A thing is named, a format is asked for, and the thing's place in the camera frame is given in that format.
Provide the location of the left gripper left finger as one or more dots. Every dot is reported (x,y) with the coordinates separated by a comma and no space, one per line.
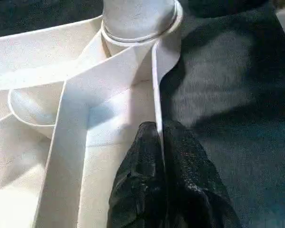
(142,185)

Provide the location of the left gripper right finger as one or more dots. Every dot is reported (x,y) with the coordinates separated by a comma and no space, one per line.
(194,190)

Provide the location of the white plastic table top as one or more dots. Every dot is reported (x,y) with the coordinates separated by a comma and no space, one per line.
(38,59)

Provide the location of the white plastic table leg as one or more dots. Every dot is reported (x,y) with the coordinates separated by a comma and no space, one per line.
(137,16)

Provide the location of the black table mat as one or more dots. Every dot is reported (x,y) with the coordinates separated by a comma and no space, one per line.
(228,118)

